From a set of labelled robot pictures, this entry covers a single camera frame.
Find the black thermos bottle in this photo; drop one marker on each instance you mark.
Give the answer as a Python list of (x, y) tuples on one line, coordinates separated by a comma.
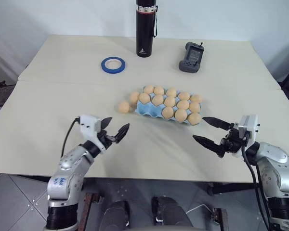
[(144, 31)]

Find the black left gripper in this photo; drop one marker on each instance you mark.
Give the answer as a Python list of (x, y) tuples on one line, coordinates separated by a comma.
[(107, 139)]

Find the blue egg carton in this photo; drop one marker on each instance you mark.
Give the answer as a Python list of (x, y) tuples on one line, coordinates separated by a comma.
[(147, 109)]

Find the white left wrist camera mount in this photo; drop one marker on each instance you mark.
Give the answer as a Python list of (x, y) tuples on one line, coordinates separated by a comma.
[(90, 125)]

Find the blue tape roll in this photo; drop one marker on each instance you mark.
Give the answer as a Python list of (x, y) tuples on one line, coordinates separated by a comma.
[(103, 67)]

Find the black table frame bar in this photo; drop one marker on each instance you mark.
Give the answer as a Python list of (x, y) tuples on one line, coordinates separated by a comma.
[(228, 187)]

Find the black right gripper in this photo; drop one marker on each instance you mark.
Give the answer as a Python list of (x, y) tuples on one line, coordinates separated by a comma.
[(232, 142)]

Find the rusty metal frame bar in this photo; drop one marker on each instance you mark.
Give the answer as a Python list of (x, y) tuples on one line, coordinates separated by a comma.
[(222, 220), (88, 211)]

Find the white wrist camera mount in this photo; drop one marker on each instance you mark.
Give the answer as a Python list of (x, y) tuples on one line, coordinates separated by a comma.
[(90, 125), (249, 125)]

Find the tan egg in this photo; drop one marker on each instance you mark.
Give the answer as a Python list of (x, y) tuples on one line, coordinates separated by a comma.
[(157, 100), (183, 96), (180, 115), (168, 113), (171, 92), (144, 98), (194, 119), (123, 107), (196, 98), (194, 107), (158, 90), (148, 89), (169, 101), (134, 97), (182, 105)]

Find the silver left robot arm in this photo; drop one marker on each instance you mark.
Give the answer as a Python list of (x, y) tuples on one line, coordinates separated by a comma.
[(67, 175)]

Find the dark rounded shape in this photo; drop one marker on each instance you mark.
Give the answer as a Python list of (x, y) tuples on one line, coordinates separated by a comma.
[(171, 211)]

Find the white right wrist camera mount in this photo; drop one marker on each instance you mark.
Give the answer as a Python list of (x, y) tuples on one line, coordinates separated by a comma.
[(249, 125)]

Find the grey handheld remote controller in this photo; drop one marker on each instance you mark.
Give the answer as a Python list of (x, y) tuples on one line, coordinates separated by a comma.
[(190, 59)]

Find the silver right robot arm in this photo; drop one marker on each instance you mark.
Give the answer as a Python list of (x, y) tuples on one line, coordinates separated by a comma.
[(277, 168)]

